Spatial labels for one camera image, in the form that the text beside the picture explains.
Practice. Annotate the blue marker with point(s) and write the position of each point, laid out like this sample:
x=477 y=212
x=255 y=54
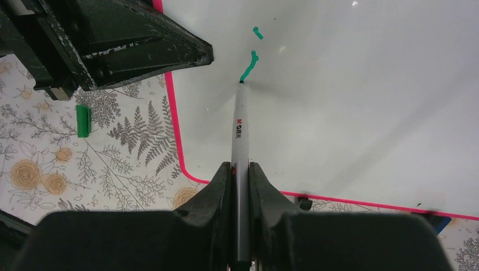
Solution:
x=443 y=224

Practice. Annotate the floral table mat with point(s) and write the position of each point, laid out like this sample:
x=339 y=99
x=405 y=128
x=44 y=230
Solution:
x=130 y=162

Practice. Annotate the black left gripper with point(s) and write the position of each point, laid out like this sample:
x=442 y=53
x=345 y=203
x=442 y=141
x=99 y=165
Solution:
x=93 y=45

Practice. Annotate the pink framed whiteboard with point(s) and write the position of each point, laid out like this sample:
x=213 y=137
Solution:
x=358 y=101

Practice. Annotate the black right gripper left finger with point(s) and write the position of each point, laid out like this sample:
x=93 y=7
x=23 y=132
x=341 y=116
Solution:
x=194 y=236

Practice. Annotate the black whiteboard clip left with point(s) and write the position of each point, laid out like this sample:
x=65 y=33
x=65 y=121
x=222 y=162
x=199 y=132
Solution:
x=304 y=203

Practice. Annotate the green marker cap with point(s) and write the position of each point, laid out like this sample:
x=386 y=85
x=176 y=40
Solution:
x=84 y=121

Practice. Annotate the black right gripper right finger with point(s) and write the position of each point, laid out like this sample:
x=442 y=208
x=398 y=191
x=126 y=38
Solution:
x=289 y=238

